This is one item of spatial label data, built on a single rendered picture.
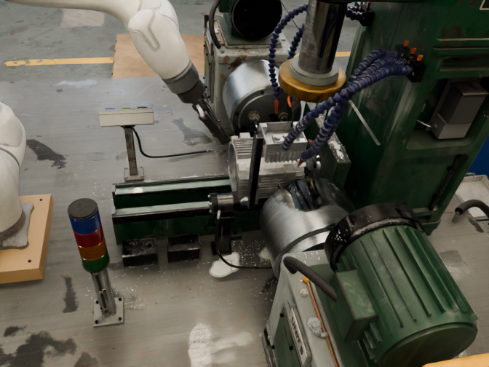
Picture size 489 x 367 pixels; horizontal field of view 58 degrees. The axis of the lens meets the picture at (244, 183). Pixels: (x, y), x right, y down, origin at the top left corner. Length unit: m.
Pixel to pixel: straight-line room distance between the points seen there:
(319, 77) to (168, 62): 0.37
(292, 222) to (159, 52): 0.51
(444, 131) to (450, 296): 0.64
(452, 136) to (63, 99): 1.53
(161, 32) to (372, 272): 0.70
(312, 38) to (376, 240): 0.54
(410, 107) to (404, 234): 0.44
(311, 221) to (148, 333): 0.53
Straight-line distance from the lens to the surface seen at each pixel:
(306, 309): 0.89
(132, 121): 1.46
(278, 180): 1.28
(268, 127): 1.33
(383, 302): 0.74
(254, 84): 1.47
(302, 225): 1.04
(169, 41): 1.11
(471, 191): 2.59
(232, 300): 1.30
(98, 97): 2.06
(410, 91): 1.14
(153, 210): 1.35
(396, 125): 1.19
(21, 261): 1.40
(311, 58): 1.14
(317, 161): 1.34
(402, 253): 0.77
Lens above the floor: 1.91
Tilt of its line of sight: 44 degrees down
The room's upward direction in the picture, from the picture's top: 6 degrees clockwise
